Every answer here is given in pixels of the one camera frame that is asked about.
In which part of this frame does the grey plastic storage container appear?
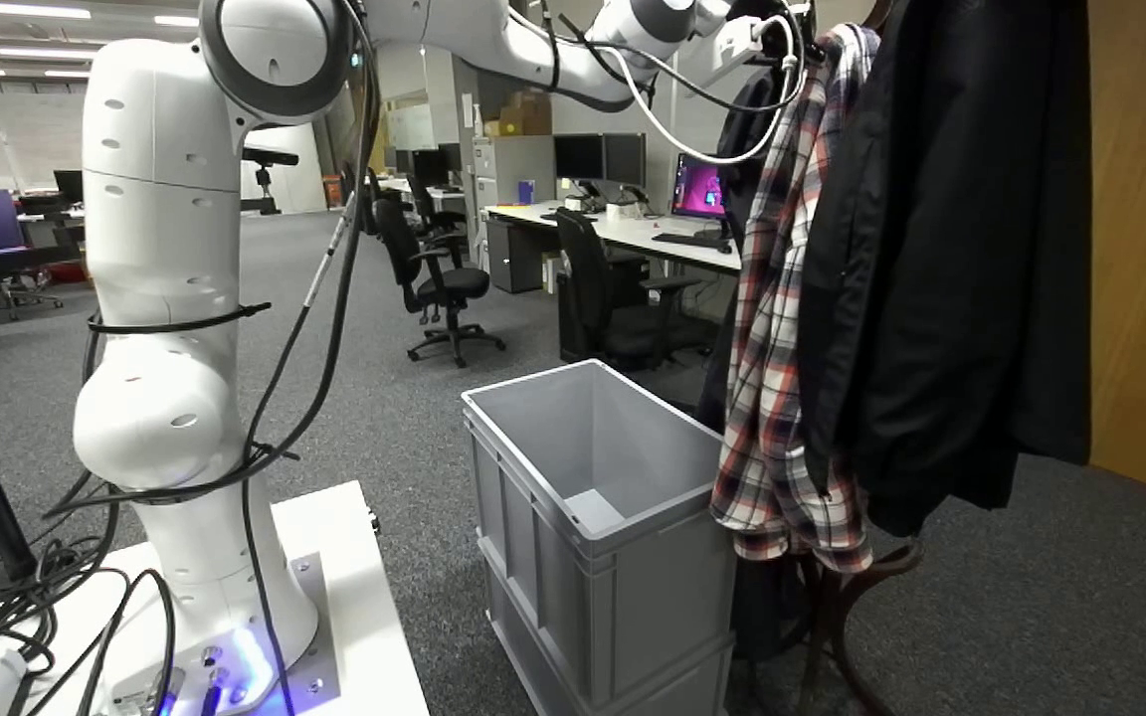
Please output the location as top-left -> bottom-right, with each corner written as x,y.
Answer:
460,356 -> 738,716

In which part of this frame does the red white plaid flannel shirt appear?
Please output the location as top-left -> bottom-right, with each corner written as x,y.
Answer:
707,24 -> 878,574

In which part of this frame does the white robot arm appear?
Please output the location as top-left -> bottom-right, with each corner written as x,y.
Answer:
73,0 -> 764,710

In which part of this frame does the black swivel chair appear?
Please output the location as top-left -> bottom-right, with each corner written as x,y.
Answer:
374,192 -> 502,363

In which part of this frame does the laptop with purple screen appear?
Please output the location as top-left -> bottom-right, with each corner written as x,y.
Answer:
673,155 -> 723,220

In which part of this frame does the black hanging coat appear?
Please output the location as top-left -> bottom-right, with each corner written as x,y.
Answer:
799,0 -> 1092,538

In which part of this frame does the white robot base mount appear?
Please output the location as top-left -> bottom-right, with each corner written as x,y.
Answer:
92,550 -> 342,716

